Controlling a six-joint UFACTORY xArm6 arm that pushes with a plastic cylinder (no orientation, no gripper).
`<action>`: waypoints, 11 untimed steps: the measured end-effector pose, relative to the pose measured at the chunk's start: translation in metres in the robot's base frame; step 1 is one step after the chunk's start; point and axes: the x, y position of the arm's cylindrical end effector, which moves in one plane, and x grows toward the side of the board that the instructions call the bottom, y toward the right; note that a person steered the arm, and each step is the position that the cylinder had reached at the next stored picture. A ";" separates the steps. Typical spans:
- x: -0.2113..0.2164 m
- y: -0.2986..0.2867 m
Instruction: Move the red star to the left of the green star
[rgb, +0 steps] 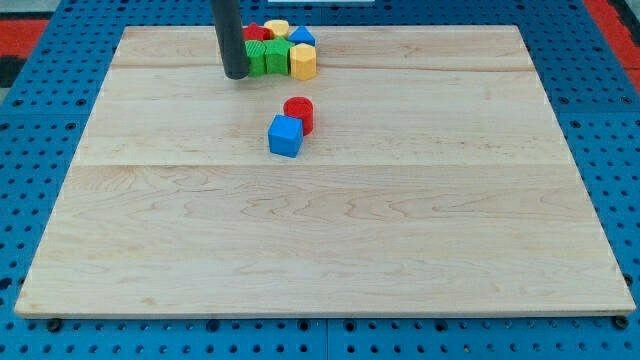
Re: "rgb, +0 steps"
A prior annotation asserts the green star block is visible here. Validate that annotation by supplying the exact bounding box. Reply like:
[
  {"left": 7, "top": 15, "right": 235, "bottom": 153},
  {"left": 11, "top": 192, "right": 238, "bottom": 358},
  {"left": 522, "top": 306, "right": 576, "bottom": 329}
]
[{"left": 264, "top": 37, "right": 294, "bottom": 75}]

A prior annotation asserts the red star block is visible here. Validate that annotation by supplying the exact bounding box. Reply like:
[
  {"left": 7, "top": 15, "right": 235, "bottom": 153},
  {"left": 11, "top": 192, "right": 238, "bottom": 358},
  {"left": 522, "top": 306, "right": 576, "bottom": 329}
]
[{"left": 243, "top": 22, "right": 273, "bottom": 42}]

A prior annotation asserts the blue cube block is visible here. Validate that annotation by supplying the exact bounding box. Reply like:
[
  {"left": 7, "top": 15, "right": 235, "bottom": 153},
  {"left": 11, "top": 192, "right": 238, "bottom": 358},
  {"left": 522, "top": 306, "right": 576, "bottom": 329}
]
[{"left": 267, "top": 114, "right": 303, "bottom": 158}]

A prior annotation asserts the red cylinder block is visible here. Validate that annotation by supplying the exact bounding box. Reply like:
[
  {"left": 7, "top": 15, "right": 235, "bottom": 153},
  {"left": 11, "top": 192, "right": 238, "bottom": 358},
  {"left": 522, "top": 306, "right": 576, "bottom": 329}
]
[{"left": 283, "top": 96, "right": 314, "bottom": 136}]

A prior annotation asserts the light wooden board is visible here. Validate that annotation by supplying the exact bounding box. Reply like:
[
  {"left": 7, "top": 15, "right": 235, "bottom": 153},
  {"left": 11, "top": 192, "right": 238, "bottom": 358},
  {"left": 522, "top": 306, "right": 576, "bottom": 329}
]
[{"left": 15, "top": 25, "right": 636, "bottom": 319}]

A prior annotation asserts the yellow hexagon block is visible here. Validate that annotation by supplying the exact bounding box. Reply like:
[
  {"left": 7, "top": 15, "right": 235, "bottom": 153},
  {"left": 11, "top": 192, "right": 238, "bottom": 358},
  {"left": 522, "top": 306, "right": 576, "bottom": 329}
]
[{"left": 289, "top": 43, "right": 317, "bottom": 80}]

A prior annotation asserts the blue triangle block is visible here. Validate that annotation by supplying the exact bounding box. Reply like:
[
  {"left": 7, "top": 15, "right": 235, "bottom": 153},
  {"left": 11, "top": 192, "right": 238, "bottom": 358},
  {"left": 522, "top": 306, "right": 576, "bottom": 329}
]
[{"left": 288, "top": 25, "right": 316, "bottom": 46}]

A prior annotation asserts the yellow cylinder block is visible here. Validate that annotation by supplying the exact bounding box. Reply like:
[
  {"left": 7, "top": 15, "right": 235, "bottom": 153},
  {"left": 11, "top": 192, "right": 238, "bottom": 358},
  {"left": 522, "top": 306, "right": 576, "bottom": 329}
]
[{"left": 263, "top": 19, "right": 290, "bottom": 39}]

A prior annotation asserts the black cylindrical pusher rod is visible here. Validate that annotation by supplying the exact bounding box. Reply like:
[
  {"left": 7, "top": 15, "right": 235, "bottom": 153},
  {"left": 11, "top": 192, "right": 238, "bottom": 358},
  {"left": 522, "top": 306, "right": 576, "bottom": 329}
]
[{"left": 210, "top": 0, "right": 249, "bottom": 80}]

